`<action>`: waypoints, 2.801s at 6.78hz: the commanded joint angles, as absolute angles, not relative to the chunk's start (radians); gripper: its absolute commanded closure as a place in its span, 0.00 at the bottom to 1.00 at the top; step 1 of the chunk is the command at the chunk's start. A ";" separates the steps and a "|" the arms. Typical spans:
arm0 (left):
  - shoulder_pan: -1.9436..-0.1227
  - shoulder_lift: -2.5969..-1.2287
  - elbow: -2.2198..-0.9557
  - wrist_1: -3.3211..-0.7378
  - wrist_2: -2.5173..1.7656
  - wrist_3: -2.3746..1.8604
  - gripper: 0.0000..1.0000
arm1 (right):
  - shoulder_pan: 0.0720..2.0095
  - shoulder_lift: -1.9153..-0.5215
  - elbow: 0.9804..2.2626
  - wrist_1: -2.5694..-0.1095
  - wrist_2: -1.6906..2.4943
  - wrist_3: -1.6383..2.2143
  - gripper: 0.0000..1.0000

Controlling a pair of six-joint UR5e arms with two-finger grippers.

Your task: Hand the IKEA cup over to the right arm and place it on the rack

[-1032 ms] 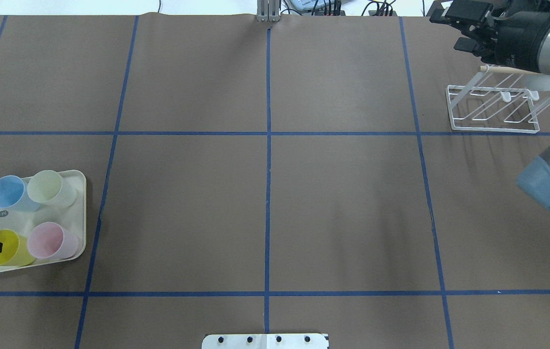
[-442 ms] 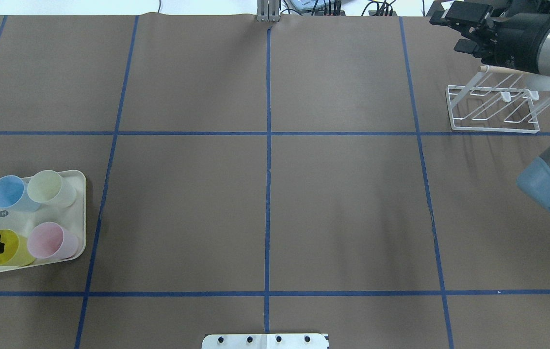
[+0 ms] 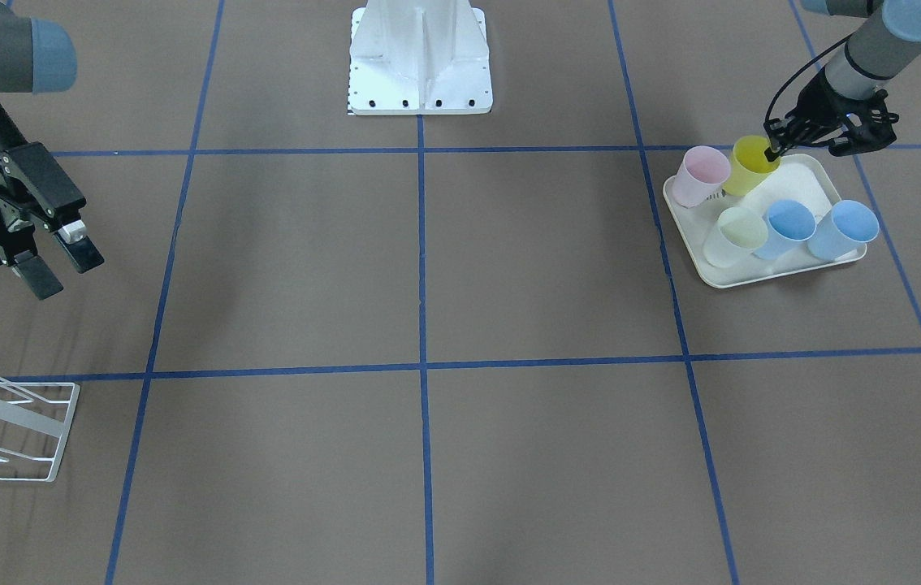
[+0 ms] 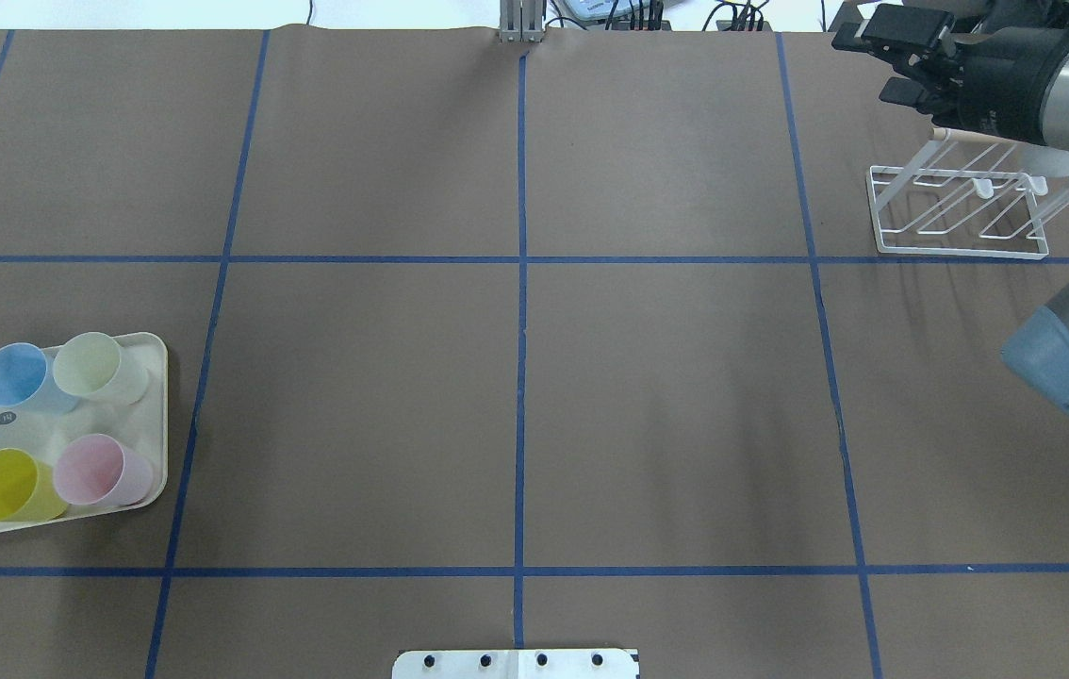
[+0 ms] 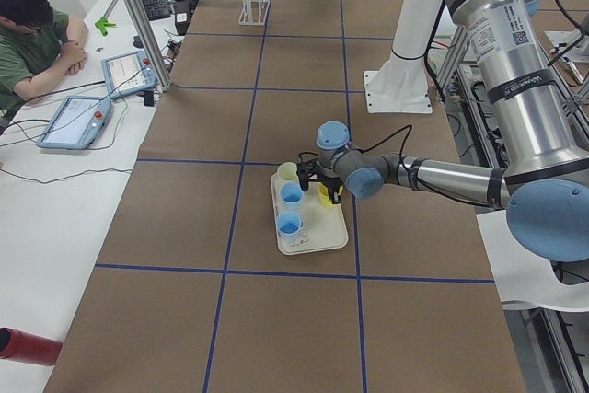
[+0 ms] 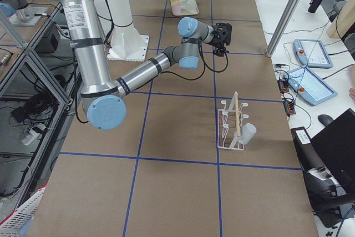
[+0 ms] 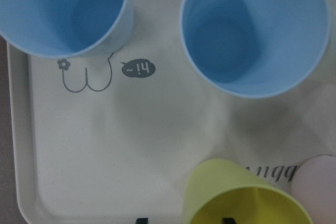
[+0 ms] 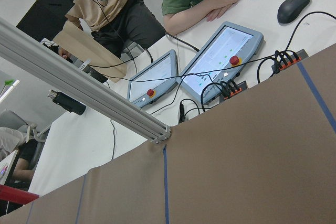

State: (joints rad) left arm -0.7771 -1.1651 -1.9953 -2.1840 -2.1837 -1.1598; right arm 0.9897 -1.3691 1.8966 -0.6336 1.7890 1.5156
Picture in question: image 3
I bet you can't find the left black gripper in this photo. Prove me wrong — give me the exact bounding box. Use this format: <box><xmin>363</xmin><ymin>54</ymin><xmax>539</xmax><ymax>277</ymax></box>
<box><xmin>764</xmin><ymin>73</ymin><xmax>900</xmax><ymax>162</ymax></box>

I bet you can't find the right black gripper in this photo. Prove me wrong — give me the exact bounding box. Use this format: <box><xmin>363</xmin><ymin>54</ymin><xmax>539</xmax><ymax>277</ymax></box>
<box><xmin>0</xmin><ymin>103</ymin><xmax>105</xmax><ymax>301</ymax></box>

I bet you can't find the yellow plastic cup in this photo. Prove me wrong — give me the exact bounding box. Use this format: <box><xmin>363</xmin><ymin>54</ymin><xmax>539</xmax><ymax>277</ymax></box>
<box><xmin>723</xmin><ymin>136</ymin><xmax>780</xmax><ymax>197</ymax></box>

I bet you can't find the pink plastic cup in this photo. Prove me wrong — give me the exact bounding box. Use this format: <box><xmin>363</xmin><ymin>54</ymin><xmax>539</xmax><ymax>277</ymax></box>
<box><xmin>671</xmin><ymin>145</ymin><xmax>731</xmax><ymax>208</ymax></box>

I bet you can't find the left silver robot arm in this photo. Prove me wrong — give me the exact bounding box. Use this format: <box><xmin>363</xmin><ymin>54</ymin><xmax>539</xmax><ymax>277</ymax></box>
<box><xmin>763</xmin><ymin>1</ymin><xmax>921</xmax><ymax>162</ymax></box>

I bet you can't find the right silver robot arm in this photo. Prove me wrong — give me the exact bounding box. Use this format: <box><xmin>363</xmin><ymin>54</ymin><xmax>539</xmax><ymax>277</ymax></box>
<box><xmin>0</xmin><ymin>1</ymin><xmax>104</xmax><ymax>300</ymax></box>

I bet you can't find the light blue cup middle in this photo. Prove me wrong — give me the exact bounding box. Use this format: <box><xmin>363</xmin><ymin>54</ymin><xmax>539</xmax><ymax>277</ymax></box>
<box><xmin>753</xmin><ymin>199</ymin><xmax>817</xmax><ymax>262</ymax></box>

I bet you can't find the cream white cup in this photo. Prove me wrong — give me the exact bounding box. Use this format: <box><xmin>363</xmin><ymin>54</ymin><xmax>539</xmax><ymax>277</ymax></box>
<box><xmin>703</xmin><ymin>206</ymin><xmax>768</xmax><ymax>269</ymax></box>

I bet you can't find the light blue cup near corner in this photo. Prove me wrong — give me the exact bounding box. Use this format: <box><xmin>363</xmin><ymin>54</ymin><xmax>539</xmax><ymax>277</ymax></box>
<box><xmin>808</xmin><ymin>200</ymin><xmax>880</xmax><ymax>262</ymax></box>

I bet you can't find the white plastic serving tray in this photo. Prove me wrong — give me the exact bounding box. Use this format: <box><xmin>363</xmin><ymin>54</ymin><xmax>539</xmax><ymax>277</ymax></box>
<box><xmin>664</xmin><ymin>154</ymin><xmax>867</xmax><ymax>289</ymax></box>

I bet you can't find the white wire cup rack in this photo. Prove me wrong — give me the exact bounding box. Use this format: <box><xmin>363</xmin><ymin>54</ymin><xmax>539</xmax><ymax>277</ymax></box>
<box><xmin>0</xmin><ymin>375</ymin><xmax>80</xmax><ymax>483</ymax></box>

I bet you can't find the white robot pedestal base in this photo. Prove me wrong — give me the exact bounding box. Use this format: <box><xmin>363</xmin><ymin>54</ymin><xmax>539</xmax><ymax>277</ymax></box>
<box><xmin>347</xmin><ymin>1</ymin><xmax>494</xmax><ymax>116</ymax></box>

